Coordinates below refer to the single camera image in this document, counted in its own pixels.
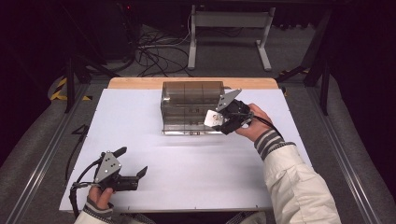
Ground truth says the thin black floor cable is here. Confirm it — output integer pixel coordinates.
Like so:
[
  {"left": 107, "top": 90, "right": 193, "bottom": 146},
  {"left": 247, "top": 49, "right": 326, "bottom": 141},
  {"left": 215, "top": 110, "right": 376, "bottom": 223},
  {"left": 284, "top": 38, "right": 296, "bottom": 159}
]
[{"left": 64, "top": 123, "right": 91, "bottom": 187}]

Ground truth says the person's left hand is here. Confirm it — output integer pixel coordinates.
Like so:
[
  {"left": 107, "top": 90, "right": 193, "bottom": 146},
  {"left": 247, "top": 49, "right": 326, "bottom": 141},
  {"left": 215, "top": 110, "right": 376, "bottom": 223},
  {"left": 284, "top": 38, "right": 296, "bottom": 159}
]
[{"left": 87, "top": 185, "right": 115, "bottom": 210}]

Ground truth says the wooden table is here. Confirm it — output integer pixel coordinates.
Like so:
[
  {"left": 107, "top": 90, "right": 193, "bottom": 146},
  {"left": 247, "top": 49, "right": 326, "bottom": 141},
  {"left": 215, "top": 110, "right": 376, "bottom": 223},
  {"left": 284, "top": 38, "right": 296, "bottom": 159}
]
[{"left": 106, "top": 77, "right": 280, "bottom": 91}]

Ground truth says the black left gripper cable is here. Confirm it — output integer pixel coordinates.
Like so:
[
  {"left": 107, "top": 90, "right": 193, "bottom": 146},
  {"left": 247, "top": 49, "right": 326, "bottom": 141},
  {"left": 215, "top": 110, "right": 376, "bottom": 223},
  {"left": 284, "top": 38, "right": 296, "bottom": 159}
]
[{"left": 68, "top": 159, "right": 104, "bottom": 220}]

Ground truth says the black metal stand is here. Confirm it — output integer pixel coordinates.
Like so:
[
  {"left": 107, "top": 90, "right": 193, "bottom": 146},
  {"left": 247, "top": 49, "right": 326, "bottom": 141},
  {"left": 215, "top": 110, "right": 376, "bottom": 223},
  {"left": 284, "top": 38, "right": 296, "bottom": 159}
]
[
  {"left": 63, "top": 50, "right": 120, "bottom": 115},
  {"left": 275, "top": 8, "right": 332, "bottom": 117}
]

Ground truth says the transparent grey drawer box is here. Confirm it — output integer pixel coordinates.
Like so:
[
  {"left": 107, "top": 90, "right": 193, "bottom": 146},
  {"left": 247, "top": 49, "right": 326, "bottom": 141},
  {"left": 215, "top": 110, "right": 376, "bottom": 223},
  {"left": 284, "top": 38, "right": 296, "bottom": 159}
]
[{"left": 160, "top": 80, "right": 226, "bottom": 137}]

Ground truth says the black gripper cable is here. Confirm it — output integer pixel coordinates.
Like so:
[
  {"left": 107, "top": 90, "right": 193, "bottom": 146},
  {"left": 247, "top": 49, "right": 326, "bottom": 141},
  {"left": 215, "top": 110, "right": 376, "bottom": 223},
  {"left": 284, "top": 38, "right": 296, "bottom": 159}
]
[
  {"left": 68, "top": 159, "right": 104, "bottom": 220},
  {"left": 247, "top": 113, "right": 285, "bottom": 140}
]

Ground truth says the bundle of floor cables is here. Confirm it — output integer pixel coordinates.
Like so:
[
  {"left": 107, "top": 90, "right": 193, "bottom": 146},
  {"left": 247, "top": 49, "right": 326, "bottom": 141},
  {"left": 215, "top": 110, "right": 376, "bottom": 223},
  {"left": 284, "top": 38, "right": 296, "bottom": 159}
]
[{"left": 134, "top": 13, "right": 195, "bottom": 78}]

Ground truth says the aluminium floor rail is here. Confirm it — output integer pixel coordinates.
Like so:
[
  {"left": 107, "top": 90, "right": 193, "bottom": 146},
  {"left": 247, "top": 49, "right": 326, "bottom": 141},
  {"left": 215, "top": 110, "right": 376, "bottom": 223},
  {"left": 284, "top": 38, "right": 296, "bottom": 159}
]
[
  {"left": 306, "top": 86, "right": 382, "bottom": 224},
  {"left": 4, "top": 83, "right": 92, "bottom": 224}
]

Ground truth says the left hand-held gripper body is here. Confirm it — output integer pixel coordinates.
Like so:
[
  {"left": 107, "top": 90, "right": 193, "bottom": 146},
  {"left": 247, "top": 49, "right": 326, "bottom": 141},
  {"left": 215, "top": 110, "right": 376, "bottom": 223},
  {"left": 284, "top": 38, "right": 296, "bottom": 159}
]
[{"left": 92, "top": 150, "right": 140, "bottom": 192}]

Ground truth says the white table board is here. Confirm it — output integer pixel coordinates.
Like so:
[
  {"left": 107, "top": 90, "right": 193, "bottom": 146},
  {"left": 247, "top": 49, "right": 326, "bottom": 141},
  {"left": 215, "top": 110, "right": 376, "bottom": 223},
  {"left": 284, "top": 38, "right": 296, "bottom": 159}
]
[{"left": 58, "top": 88, "right": 313, "bottom": 215}]

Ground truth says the white square printed card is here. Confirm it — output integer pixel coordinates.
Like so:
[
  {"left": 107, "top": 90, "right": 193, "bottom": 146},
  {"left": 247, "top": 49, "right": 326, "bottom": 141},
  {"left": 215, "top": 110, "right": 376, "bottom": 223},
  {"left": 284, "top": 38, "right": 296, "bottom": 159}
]
[{"left": 203, "top": 108, "right": 224, "bottom": 128}]

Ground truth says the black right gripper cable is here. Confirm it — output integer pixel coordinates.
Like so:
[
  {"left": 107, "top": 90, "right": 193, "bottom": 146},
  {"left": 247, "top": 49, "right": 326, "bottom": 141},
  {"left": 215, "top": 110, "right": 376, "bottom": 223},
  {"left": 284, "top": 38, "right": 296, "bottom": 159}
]
[{"left": 247, "top": 113, "right": 285, "bottom": 140}]

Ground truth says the grey metal stand frame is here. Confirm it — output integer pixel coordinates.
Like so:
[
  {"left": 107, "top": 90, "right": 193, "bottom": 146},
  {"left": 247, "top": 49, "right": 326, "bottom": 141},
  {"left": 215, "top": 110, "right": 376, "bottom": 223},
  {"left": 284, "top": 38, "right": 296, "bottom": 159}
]
[{"left": 187, "top": 4, "right": 277, "bottom": 72}]

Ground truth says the person's right hand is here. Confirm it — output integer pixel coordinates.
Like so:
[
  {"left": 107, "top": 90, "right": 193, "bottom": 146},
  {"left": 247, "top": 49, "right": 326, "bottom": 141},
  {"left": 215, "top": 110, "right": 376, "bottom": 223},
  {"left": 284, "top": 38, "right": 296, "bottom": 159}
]
[{"left": 234, "top": 103, "right": 276, "bottom": 143}]

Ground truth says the yellow black hazard tape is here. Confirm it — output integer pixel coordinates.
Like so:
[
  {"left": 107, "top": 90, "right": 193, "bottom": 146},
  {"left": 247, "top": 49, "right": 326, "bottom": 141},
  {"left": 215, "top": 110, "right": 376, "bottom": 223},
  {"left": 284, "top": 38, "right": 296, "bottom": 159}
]
[
  {"left": 49, "top": 77, "right": 93, "bottom": 102},
  {"left": 277, "top": 67, "right": 310, "bottom": 77}
]

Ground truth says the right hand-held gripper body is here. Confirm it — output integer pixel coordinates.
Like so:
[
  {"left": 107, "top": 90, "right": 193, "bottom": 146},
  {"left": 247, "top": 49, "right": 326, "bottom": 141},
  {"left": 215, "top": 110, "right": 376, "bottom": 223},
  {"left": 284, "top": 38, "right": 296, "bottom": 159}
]
[{"left": 216, "top": 88, "right": 255, "bottom": 135}]

